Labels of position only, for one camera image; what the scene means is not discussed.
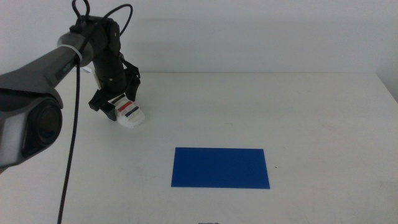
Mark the white sandal with striped straps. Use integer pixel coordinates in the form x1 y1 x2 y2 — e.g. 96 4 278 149
110 93 146 129

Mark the blue rectangular mat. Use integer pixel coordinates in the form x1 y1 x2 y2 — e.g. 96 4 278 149
170 147 271 189

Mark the white zip tie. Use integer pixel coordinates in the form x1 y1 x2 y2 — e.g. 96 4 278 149
57 44 83 66

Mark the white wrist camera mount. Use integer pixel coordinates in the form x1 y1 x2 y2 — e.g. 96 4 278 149
83 65 102 91

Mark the black braided cable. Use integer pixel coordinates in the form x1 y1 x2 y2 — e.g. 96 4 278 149
57 0 134 224

